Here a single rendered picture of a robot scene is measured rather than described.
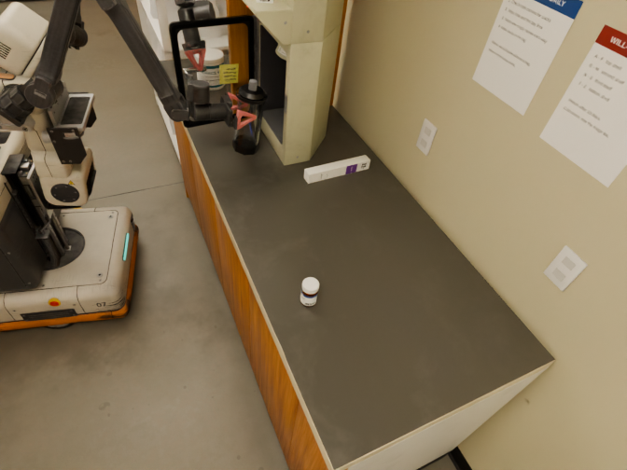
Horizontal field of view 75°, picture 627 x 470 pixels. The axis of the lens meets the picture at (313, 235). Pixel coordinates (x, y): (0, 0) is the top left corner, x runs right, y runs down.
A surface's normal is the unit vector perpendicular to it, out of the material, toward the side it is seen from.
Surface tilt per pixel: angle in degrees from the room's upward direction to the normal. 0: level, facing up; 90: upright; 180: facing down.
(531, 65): 90
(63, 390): 0
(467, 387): 0
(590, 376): 90
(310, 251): 0
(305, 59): 90
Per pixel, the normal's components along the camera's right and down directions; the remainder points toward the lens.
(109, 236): 0.10, -0.68
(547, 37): -0.91, 0.24
